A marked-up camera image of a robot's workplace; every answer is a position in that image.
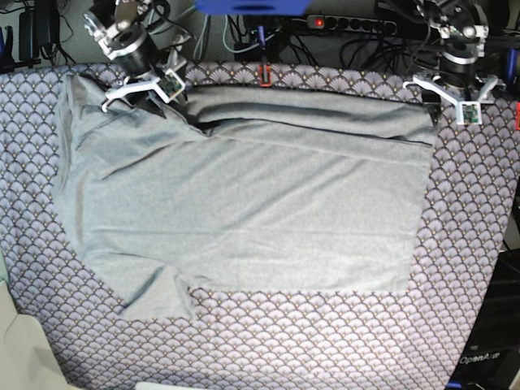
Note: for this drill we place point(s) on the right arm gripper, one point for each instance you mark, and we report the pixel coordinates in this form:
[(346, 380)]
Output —
[(149, 72)]

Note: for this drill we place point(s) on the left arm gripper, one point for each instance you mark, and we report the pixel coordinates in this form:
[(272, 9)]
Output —
[(455, 80)]

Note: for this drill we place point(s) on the light grey T-shirt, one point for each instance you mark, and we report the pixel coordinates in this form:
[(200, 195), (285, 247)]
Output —
[(241, 189)]

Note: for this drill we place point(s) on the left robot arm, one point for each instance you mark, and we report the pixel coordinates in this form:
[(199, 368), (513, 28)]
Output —
[(463, 29)]

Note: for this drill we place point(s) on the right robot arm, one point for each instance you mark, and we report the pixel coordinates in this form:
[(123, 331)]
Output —
[(105, 20)]

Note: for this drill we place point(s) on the red right edge clamp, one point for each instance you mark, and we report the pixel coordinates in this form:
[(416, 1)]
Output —
[(517, 119)]

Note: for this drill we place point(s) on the red centre table clamp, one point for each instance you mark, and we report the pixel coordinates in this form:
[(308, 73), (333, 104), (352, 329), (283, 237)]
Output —
[(264, 75)]

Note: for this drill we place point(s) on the black power strip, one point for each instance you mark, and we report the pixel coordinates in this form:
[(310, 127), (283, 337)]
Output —
[(351, 24)]

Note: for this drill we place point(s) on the black power adapter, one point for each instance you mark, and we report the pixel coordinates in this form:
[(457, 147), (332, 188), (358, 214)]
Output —
[(39, 31)]

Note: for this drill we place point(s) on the fan-patterned purple table cloth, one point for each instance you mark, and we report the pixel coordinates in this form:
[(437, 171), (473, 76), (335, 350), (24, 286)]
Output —
[(260, 340)]

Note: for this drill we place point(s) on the black OpenArm box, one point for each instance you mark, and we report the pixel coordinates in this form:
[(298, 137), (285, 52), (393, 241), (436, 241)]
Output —
[(490, 359)]

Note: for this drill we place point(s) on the white object bottom left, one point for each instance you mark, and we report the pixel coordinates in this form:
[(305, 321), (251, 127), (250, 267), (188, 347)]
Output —
[(27, 360)]

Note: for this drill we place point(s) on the blue overhead mount plate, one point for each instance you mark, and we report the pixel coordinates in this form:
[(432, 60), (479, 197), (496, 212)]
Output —
[(252, 7)]

